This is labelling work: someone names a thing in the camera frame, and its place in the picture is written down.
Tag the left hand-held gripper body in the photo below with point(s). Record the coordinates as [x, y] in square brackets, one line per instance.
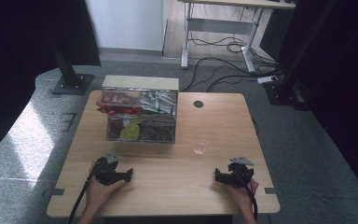
[105, 174]

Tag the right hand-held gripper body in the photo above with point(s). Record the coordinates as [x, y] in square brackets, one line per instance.
[240, 175]

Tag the person's right hand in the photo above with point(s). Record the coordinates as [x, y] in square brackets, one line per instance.
[241, 196]

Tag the person's left hand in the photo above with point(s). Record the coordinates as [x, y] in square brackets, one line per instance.
[98, 194]

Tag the clear glass cup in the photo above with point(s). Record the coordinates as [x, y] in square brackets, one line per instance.
[201, 143]

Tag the brown dried fruit pieces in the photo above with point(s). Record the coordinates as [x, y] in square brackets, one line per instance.
[115, 129]

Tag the dark dried tea leaves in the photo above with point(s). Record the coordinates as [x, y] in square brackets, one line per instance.
[158, 131]

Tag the clear acrylic organizer box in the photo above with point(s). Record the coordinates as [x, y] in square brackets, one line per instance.
[141, 109]

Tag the pile of red packets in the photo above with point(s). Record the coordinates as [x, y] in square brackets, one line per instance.
[118, 104]

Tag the black round table grommet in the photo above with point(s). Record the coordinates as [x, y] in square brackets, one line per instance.
[198, 104]

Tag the pile of white packets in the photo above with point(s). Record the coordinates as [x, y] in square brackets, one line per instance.
[160, 101]

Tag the white power strip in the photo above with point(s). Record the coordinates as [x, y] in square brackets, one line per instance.
[267, 79]

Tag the black metal stand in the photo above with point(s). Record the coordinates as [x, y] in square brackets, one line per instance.
[287, 84]
[70, 77]

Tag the black curtain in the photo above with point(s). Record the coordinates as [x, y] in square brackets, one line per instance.
[21, 62]
[338, 77]

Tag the white frame desk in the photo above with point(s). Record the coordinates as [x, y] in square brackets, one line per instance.
[220, 26]

